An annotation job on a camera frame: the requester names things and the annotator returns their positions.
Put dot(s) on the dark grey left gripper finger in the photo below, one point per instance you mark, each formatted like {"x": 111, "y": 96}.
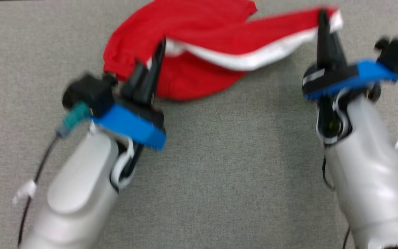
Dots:
{"x": 155, "y": 72}
{"x": 136, "y": 83}

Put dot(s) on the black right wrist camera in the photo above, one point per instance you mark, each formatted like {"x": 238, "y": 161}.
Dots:
{"x": 397, "y": 52}

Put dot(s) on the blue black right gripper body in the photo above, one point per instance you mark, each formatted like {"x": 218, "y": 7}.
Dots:
{"x": 344, "y": 77}

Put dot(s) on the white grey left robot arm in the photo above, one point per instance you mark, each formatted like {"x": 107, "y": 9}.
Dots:
{"x": 78, "y": 186}

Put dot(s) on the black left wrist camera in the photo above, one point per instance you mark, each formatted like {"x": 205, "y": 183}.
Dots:
{"x": 88, "y": 93}

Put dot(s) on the red shorts with white band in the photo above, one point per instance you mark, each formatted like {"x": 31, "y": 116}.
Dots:
{"x": 202, "y": 31}

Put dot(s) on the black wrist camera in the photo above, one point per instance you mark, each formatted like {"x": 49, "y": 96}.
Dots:
{"x": 397, "y": 52}
{"x": 88, "y": 93}

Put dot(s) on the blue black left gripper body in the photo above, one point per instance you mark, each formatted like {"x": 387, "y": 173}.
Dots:
{"x": 133, "y": 124}

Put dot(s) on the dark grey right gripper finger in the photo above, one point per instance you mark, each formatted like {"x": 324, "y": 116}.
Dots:
{"x": 323, "y": 41}
{"x": 338, "y": 52}

